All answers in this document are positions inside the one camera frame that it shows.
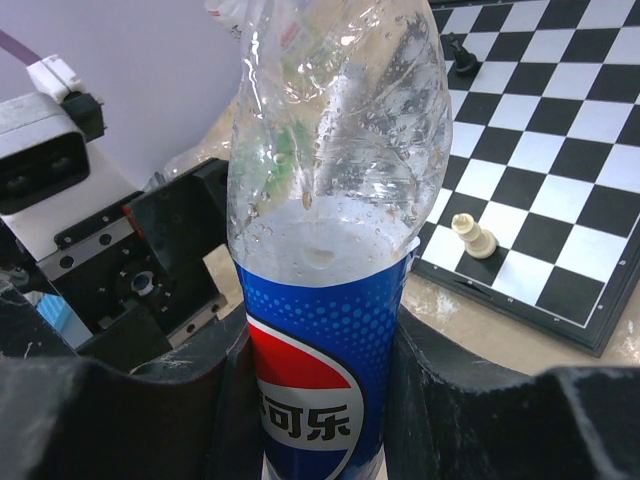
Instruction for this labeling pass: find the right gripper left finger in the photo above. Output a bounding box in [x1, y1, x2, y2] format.
[1, 309, 260, 479]

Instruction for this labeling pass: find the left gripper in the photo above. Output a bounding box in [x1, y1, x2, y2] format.
[38, 159, 228, 358]

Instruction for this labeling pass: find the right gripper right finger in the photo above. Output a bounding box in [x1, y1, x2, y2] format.
[384, 309, 639, 479]

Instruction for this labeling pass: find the pepsi label bottle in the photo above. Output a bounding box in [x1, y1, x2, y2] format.
[227, 1, 452, 479]

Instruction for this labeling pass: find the green plastic bottle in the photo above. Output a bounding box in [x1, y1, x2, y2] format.
[237, 119, 312, 199]

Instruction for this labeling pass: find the white chess piece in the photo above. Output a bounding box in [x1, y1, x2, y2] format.
[451, 213, 498, 260]

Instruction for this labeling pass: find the black white chessboard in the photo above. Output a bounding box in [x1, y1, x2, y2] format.
[414, 1, 639, 357]

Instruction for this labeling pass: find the black chess piece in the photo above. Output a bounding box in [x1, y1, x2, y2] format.
[444, 33, 481, 77]

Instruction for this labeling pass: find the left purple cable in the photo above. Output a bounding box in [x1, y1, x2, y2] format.
[0, 27, 46, 66]

